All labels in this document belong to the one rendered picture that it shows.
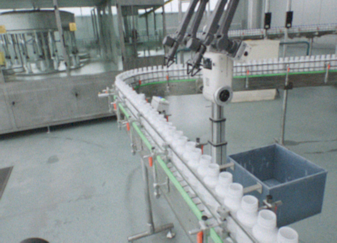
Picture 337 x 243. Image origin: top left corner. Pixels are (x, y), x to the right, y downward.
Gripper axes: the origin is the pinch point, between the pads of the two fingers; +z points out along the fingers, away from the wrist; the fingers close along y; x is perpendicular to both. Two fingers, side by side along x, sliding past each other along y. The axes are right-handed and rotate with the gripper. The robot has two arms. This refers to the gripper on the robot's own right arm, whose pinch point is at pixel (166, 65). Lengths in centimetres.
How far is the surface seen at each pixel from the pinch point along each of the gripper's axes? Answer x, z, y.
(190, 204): -30, 40, 129
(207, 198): -31, 33, 136
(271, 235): -34, 25, 160
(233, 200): -34, 26, 148
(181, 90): 60, 18, -66
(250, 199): -33, 23, 151
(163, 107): -8.8, 26.1, 41.5
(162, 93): 42, 29, -71
